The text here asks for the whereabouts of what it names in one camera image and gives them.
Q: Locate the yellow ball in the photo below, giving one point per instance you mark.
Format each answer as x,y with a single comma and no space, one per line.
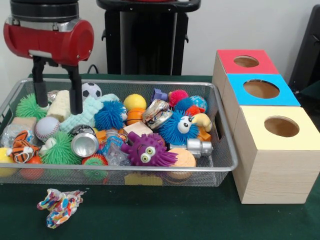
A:
135,102

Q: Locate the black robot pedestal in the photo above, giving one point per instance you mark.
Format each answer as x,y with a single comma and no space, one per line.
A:
150,40

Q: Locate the clear mesh bin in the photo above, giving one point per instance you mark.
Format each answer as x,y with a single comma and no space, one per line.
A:
226,150

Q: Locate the dark green tablecloth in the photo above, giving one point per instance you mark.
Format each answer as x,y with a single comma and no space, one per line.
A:
150,215

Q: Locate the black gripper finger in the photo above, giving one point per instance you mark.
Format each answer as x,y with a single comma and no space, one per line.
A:
40,82
75,90

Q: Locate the cream knit cloth roll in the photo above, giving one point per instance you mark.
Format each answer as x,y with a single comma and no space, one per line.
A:
60,105

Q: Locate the green spiky ball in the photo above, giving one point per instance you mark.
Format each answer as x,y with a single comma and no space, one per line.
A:
29,106

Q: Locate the wooden three-hole box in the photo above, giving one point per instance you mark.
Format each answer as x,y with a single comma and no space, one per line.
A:
275,170

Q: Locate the purple spiky ball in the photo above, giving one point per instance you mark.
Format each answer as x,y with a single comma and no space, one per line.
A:
147,150

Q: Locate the black chair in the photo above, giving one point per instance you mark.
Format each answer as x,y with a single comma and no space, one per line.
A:
310,60

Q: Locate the yellow cheese wedge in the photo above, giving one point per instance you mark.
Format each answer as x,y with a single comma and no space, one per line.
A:
144,179

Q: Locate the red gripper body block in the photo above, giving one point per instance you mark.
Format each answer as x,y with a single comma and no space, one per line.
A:
50,42

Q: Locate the mint green knit cloth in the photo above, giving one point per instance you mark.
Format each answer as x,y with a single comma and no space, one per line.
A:
90,112

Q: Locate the blue fuzzy monster toy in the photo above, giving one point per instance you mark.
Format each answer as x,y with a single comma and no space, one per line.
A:
172,130

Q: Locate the orange tiger plush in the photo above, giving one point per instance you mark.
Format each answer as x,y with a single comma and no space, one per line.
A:
20,149

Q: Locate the black and white soccer ball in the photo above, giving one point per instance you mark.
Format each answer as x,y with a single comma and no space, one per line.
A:
92,90

